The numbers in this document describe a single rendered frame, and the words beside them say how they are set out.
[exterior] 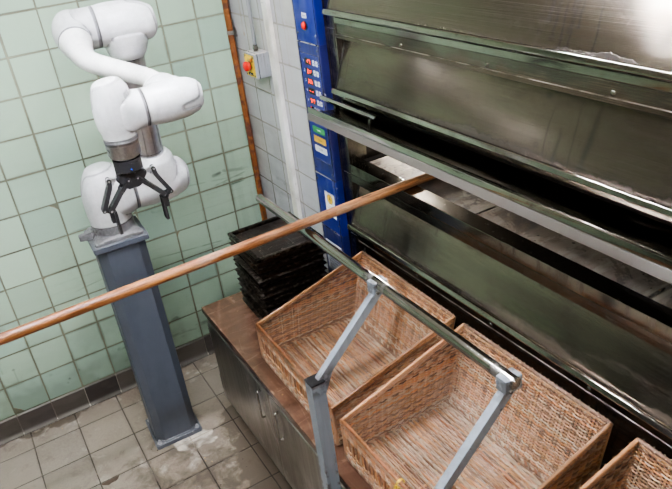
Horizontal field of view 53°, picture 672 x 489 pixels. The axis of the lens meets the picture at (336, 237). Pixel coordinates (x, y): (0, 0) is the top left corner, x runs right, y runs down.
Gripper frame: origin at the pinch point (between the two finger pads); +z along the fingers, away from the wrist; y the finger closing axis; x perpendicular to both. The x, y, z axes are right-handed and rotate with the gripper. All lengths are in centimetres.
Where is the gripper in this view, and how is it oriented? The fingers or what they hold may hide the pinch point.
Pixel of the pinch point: (143, 221)
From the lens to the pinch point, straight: 200.0
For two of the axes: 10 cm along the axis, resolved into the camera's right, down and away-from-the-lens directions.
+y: -8.6, 3.2, -3.9
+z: 0.9, 8.6, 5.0
